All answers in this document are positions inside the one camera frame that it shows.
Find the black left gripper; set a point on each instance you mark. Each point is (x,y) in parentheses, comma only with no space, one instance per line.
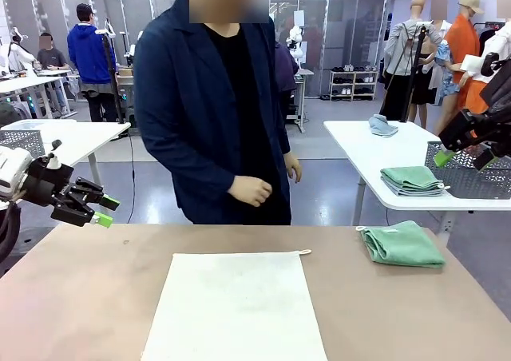
(48,183)

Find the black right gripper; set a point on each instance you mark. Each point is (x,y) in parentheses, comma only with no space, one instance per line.
(499,105)

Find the grey perforated basket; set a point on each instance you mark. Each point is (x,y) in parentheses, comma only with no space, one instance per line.
(459,181)
(20,141)

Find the green terry towel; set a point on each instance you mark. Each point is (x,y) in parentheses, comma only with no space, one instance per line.
(411,175)
(403,245)

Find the pale grey blue towel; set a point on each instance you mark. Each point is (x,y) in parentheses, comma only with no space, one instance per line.
(381,127)

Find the white terry towel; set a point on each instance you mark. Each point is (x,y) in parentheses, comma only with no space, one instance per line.
(235,309)

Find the navy sleeved right forearm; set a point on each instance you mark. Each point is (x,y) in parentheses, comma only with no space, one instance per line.
(187,165)

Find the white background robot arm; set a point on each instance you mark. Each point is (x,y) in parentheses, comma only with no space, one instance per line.
(295,41)
(16,55)

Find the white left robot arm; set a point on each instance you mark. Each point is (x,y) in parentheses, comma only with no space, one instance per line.
(12,173)

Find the navy sleeved left forearm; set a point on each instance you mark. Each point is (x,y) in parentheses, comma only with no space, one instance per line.
(282,133)

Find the person's right hand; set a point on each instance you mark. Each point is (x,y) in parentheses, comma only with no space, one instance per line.
(251,191)

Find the person's left hand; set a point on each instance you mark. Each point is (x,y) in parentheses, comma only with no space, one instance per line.
(294,166)

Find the white side table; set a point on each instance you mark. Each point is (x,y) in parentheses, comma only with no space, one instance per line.
(359,149)
(80,137)

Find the grey blue folded towel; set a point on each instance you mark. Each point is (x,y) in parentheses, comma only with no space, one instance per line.
(419,192)

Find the mannequin in orange shirt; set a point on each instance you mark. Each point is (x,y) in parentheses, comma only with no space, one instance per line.
(463,45)

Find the mannequin with white sleeve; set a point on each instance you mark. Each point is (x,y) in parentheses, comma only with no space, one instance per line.
(499,37)

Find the rack with dark garments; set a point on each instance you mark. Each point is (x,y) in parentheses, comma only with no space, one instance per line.
(485,35)

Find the black tripod with phone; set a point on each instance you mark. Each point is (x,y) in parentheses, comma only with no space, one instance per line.
(417,49)

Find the mannequin in white shirt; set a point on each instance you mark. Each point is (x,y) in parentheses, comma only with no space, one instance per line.
(444,29)

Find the mannequin in grey shirt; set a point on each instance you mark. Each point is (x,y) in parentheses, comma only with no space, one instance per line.
(399,45)

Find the black tripod stand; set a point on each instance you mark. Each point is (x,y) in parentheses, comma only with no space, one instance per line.
(112,77)

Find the person in navy jacket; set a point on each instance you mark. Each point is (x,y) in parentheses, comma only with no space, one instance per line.
(179,117)

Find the long white table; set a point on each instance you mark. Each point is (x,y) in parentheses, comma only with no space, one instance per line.
(24,84)

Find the white shoe rack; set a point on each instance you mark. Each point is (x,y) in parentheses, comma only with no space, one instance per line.
(355,85)

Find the seated person dark shirt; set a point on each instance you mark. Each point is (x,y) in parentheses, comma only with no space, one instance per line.
(52,59)

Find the man in blue hoodie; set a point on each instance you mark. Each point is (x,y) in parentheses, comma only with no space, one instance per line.
(88,53)

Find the man in purple jacket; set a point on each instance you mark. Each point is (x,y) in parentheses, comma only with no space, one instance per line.
(285,69)

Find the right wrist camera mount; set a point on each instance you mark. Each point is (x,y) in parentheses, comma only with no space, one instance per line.
(473,65)

